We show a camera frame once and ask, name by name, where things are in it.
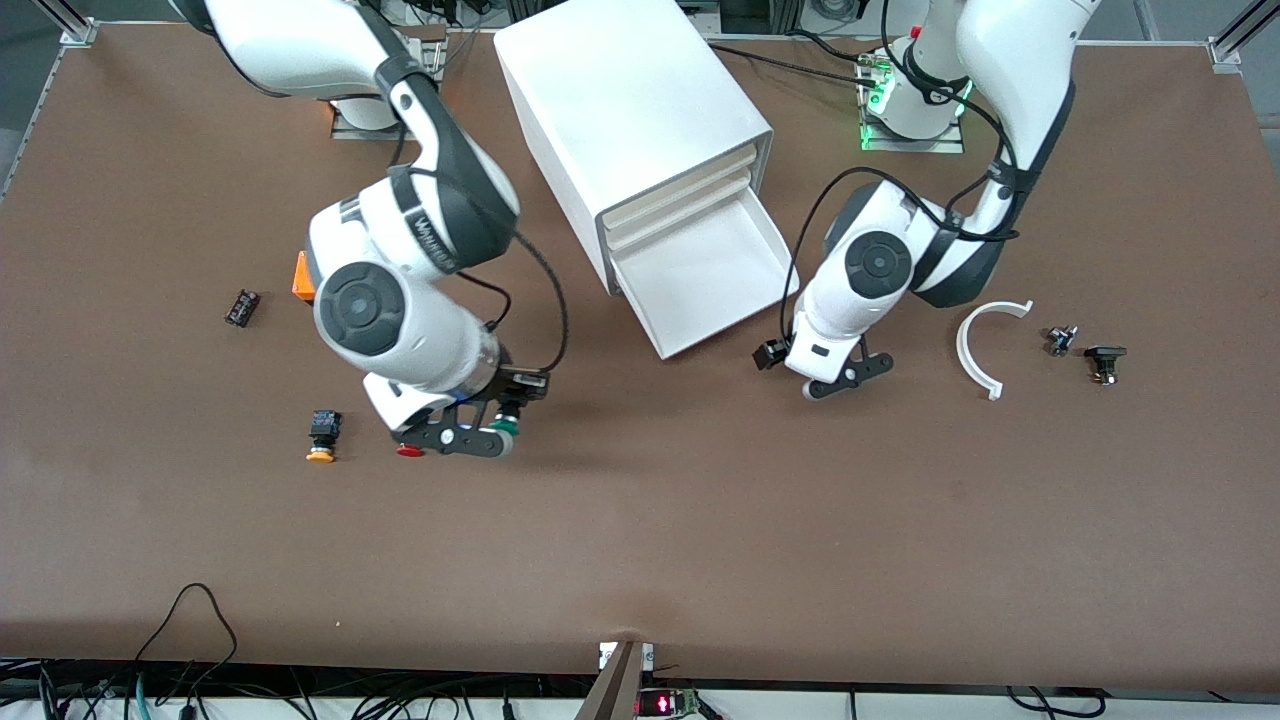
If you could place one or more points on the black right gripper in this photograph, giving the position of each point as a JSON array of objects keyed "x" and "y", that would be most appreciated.
[{"x": 516, "y": 384}]

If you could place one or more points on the white plastic drawer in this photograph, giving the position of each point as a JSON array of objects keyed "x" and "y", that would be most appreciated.
[
  {"x": 690, "y": 200},
  {"x": 710, "y": 270},
  {"x": 680, "y": 180}
]

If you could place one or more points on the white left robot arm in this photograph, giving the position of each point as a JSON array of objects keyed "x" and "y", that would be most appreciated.
[{"x": 875, "y": 265}]

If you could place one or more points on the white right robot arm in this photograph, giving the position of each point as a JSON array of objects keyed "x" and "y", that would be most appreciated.
[{"x": 400, "y": 300}]

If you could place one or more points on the red mushroom push button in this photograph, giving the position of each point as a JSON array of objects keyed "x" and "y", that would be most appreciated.
[{"x": 410, "y": 451}]

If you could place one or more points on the yellow push button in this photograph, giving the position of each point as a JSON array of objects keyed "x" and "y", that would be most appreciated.
[{"x": 322, "y": 432}]

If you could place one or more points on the white drawer cabinet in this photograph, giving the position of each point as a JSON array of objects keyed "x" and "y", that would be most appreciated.
[{"x": 620, "y": 90}]

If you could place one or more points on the white plastic arc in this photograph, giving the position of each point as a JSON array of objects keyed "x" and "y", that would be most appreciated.
[{"x": 962, "y": 350}]

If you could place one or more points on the small metal fitting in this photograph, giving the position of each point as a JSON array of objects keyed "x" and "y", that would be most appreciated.
[{"x": 1060, "y": 340}]

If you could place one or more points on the orange box with hole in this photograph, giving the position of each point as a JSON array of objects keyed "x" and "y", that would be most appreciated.
[{"x": 302, "y": 280}]

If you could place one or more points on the small black contact block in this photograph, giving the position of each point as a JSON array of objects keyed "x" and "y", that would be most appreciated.
[{"x": 242, "y": 308}]

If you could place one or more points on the red LED display module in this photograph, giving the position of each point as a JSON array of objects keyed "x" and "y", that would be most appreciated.
[{"x": 665, "y": 704}]

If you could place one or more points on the aluminium corner profile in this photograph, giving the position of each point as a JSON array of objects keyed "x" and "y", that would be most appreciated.
[
  {"x": 1240, "y": 30},
  {"x": 70, "y": 25}
]

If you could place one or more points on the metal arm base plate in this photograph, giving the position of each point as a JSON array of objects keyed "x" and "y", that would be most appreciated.
[
  {"x": 350, "y": 128},
  {"x": 950, "y": 145}
]

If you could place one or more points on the black switch part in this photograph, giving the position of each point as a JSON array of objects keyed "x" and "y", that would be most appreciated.
[{"x": 1105, "y": 360}]

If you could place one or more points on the aluminium profile post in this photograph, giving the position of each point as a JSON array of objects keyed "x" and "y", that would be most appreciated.
[{"x": 622, "y": 680}]

